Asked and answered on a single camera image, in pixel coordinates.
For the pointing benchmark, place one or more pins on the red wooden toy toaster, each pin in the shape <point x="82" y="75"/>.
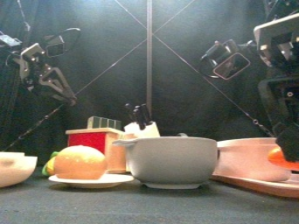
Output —
<point x="94" y="140"/>

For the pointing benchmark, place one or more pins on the orange round toy bread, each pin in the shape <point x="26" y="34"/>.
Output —
<point x="78" y="162"/>

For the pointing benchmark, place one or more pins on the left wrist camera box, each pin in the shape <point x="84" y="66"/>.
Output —
<point x="57" y="46"/>

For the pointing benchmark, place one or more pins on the white knife block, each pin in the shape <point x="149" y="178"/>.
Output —
<point x="149" y="131"/>

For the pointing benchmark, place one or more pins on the white plate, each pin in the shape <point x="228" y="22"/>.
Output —
<point x="93" y="181"/>

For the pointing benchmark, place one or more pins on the white bowl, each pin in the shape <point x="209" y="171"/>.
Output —
<point x="13" y="170"/>

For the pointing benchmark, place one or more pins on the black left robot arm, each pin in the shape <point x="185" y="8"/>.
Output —
<point x="8" y="75"/>

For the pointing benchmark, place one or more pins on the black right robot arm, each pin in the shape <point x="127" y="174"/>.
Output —
<point x="280" y="7"/>

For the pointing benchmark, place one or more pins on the yellow green toy vegetable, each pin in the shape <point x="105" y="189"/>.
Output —
<point x="48" y="167"/>

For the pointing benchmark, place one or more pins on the vertical metal frame pole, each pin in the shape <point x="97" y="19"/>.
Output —
<point x="149" y="58"/>

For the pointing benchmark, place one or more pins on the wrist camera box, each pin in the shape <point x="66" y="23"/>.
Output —
<point x="227" y="62"/>
<point x="57" y="46"/>

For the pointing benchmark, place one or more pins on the grey toast slices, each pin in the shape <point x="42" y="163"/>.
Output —
<point x="102" y="123"/>

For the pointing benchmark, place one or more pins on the pink toy pot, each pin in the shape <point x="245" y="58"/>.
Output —
<point x="244" y="160"/>

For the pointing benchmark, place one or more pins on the pink tray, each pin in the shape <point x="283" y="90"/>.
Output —
<point x="268" y="186"/>

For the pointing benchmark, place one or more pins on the grey toy pot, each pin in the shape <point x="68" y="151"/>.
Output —
<point x="175" y="160"/>

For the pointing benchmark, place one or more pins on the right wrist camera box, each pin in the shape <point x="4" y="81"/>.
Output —
<point x="227" y="62"/>

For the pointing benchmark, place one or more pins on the orange toy carrot piece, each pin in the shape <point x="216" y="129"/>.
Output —
<point x="276" y="159"/>

